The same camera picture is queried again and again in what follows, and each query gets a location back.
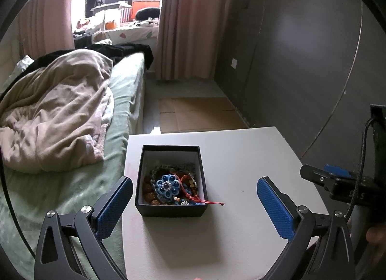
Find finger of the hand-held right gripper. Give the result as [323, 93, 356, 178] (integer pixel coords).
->
[300, 164, 336, 192]
[324, 164, 352, 179]

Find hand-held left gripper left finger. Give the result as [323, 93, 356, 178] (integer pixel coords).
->
[34, 176, 134, 280]

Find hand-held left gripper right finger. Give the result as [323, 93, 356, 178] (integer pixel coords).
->
[257, 177, 357, 280]

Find brown seed bead bracelet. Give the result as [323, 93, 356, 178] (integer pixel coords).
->
[142, 173, 162, 206]

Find black jewelry box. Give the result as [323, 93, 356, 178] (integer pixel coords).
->
[135, 144, 209, 218]

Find blue flower woven bracelet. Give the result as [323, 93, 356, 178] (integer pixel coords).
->
[150, 164, 198, 201]

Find small flower bead bracelet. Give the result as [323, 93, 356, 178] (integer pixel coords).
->
[172, 191, 206, 207]

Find red string bracelet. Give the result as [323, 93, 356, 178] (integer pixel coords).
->
[176, 174, 225, 207]

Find person's right hand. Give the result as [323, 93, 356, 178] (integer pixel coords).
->
[366, 223, 386, 244]

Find green bed mattress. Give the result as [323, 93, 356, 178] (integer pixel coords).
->
[0, 51, 147, 270]

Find beige blanket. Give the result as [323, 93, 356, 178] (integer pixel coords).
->
[0, 48, 115, 175]

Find flattened cardboard sheets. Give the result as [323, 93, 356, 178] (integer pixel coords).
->
[158, 96, 248, 133]

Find black clothes pile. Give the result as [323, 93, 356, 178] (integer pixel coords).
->
[28, 43, 155, 71]

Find leaf print white quilt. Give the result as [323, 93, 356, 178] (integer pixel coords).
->
[106, 25, 160, 43]

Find pink curtain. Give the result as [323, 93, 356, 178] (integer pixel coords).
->
[155, 0, 232, 82]
[16, 0, 76, 61]

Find black bag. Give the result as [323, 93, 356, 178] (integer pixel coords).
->
[135, 7, 161, 22]

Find orange box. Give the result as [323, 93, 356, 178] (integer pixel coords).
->
[131, 0, 160, 15]

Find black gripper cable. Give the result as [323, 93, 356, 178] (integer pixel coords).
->
[345, 117, 376, 228]

